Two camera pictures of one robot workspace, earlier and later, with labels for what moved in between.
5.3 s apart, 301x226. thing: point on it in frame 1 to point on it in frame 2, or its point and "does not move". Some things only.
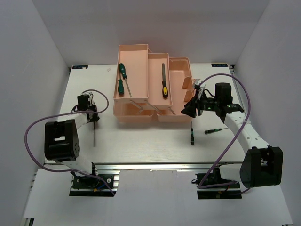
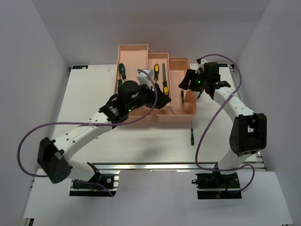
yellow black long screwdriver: x=94 y=138 to x=156 y=72
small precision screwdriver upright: x=192 y=136 does not move
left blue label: x=79 y=67 does not move
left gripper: x=95 y=118 to x=162 y=100
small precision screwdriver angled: x=208 y=131 to x=182 y=94
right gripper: x=190 y=108 to x=190 y=75
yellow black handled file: x=165 y=92 does not move
